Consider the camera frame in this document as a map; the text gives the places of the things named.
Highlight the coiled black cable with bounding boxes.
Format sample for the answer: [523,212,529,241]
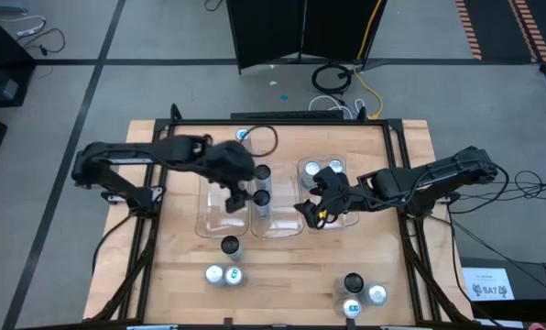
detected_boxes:
[311,62,353,96]

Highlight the white blue Spindrift lemon can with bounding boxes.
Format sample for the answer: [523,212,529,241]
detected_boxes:
[300,159,322,190]
[326,158,346,178]
[364,282,389,307]
[334,296,364,321]

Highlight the thin black floor cable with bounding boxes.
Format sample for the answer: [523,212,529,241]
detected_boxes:
[23,27,67,58]

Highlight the black box under sign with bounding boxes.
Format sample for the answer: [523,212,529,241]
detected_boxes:
[459,256,546,330]

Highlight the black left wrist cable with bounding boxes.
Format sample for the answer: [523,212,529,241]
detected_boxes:
[239,124,279,160]

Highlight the white floor cables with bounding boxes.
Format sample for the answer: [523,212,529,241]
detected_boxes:
[308,94,366,121]

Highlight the black bar behind table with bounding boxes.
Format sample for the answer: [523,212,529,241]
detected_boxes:
[230,110,346,122]

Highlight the black aluminium table frame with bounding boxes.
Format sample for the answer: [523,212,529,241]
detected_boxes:
[84,103,475,330]

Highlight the yellow cable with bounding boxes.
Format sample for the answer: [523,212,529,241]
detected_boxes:
[353,0,385,121]

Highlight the clear plastic bin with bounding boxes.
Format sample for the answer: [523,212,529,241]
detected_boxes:
[298,155,360,233]
[193,163,250,240]
[248,160,305,240]

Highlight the white SA7 paper sign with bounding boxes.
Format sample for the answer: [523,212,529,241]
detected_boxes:
[462,268,516,303]

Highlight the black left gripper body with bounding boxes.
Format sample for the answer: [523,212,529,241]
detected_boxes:
[202,139,257,187]

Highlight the silver lidded soda can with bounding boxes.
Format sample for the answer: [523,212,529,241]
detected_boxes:
[203,263,227,288]

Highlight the black mat orange stripes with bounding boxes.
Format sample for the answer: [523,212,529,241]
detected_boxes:
[454,0,546,64]

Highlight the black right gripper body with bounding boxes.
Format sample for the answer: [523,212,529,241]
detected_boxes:
[330,173,379,215]

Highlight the white cable with adapter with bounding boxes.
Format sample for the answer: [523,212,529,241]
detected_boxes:
[0,15,48,39]

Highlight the black folding screen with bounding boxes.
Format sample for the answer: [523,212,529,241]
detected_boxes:
[225,0,389,75]

